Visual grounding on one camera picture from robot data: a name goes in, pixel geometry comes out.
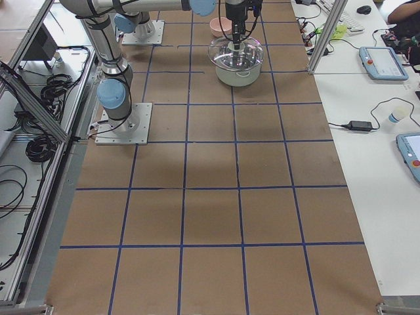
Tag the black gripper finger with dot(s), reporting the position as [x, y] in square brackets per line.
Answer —
[238, 30]

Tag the glass pot lid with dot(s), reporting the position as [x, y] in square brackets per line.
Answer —
[224, 55]

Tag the white cooking pot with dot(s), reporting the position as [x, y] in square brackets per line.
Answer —
[238, 78]

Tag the pink bowl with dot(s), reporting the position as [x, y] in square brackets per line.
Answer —
[219, 26]

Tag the white keyboard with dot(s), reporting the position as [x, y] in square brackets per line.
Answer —
[353, 26]

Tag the black computer mouse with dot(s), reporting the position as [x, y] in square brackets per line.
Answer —
[365, 9]

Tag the upper blue teach pendant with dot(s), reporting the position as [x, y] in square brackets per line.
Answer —
[381, 63]

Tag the blue teach pendant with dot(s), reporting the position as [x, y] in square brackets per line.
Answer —
[408, 146]
[381, 63]

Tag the black power adapter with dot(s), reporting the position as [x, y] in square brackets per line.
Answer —
[364, 126]

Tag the paper cup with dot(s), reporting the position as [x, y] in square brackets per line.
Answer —
[398, 114]

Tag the lower blue teach pendant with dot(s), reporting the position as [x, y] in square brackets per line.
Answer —
[408, 146]

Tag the aluminium frame post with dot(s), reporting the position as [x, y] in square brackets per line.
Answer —
[328, 30]

